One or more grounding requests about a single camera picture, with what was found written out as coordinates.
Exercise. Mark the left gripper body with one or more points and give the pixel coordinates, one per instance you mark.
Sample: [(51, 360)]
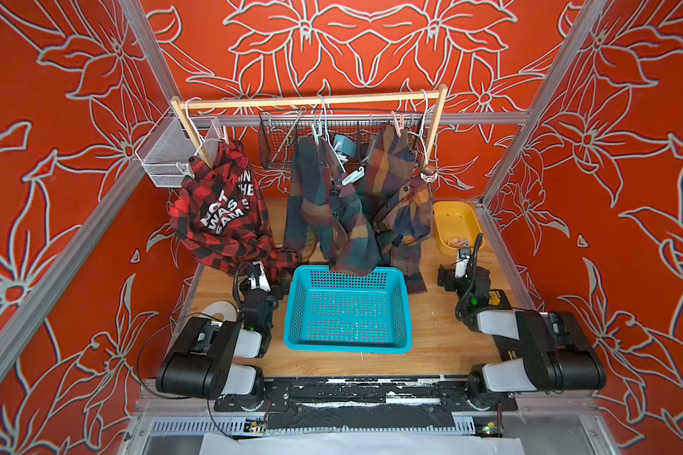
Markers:
[(267, 299)]

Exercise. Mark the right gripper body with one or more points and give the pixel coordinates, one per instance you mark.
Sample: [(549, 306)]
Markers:
[(452, 283)]

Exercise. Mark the dark plaid shirt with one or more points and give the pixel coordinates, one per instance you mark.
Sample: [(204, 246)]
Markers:
[(397, 202), (323, 212)]

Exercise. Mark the mint green clothespin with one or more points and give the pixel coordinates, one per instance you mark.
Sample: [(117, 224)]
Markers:
[(353, 176)]

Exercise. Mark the white wire hanger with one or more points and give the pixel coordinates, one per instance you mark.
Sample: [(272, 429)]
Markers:
[(323, 125)]

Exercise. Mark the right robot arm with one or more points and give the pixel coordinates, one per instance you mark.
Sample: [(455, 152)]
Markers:
[(542, 351)]

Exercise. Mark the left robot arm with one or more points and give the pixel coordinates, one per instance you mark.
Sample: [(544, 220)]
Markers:
[(201, 362)]

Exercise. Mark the white tape roll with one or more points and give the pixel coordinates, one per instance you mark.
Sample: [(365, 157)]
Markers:
[(220, 311)]

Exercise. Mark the yellow plastic tray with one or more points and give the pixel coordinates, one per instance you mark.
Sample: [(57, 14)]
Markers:
[(456, 225)]

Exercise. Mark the teal plastic basket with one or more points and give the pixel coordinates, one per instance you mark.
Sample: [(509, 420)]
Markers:
[(334, 312)]

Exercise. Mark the red black plaid shirt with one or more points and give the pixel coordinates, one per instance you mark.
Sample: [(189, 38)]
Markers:
[(222, 218)]

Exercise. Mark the pink clothespin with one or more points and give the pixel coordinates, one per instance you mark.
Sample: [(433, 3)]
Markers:
[(398, 122)]

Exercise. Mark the beige clothespin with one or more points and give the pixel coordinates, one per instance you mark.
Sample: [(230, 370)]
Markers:
[(224, 134)]

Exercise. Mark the white mesh basket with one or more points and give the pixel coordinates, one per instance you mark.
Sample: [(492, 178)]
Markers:
[(165, 153)]

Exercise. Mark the wooden hanging rack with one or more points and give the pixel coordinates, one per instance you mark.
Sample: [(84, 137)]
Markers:
[(181, 108)]

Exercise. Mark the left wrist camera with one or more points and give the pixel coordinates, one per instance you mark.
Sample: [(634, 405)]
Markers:
[(259, 280)]

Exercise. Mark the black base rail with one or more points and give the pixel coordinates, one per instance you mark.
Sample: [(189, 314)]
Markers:
[(367, 403)]

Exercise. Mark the teal charger with cable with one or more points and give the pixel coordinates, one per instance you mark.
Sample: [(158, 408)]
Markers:
[(343, 145)]

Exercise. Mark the black wire basket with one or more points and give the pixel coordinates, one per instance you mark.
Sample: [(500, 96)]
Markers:
[(279, 133)]

